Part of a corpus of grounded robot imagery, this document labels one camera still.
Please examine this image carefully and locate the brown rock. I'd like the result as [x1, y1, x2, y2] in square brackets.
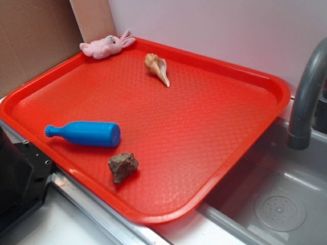
[108, 153, 139, 184]

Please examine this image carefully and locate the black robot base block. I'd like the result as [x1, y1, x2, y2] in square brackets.
[1, 129, 53, 232]

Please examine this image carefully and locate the red plastic tray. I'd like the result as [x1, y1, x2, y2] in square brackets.
[1, 39, 291, 225]

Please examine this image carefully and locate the tan conch seashell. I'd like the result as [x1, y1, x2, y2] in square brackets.
[144, 53, 170, 87]

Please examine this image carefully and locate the blue plastic toy bottle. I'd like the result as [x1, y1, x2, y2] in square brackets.
[45, 121, 121, 148]

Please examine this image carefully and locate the pink plush bunny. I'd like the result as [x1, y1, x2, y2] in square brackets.
[79, 30, 136, 59]

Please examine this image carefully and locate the light wooden board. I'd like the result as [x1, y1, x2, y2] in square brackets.
[69, 0, 116, 43]

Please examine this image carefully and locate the grey plastic sink basin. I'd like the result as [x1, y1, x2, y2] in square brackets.
[198, 119, 326, 244]

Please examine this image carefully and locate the grey faucet spout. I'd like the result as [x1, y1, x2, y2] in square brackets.
[287, 38, 326, 150]

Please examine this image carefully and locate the brown cardboard sheet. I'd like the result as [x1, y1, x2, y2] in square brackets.
[1, 1, 83, 97]

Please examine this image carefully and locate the silver metal rail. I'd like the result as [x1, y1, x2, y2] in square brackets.
[0, 119, 174, 245]

